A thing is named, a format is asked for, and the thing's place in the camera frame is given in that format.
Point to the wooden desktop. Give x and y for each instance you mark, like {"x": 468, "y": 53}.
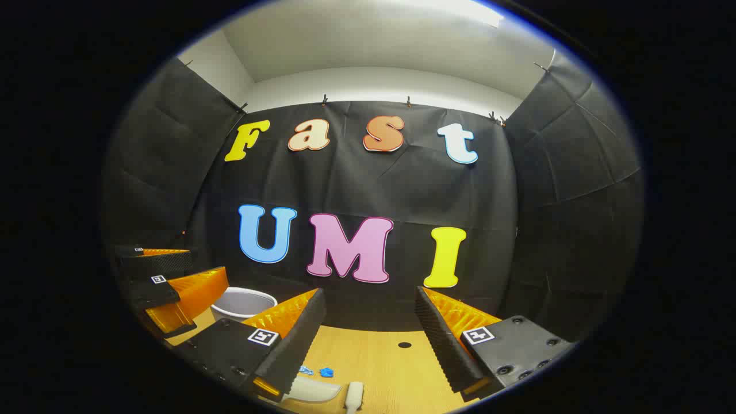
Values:
{"x": 379, "y": 362}

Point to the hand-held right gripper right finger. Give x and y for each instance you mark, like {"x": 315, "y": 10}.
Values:
{"x": 440, "y": 339}

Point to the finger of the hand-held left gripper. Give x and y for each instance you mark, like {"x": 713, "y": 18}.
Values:
{"x": 158, "y": 265}
{"x": 155, "y": 293}

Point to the white dustpan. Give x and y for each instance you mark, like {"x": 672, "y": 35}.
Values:
{"x": 316, "y": 390}

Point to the bright blue paper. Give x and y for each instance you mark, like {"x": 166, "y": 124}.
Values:
{"x": 326, "y": 372}

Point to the pale blue paper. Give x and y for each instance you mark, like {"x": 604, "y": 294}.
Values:
{"x": 306, "y": 370}

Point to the small white broom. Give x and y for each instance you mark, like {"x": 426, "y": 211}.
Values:
{"x": 354, "y": 395}

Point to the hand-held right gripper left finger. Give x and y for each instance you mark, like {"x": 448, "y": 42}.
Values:
{"x": 299, "y": 339}

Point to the white garbage bin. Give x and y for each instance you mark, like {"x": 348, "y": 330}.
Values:
{"x": 241, "y": 302}

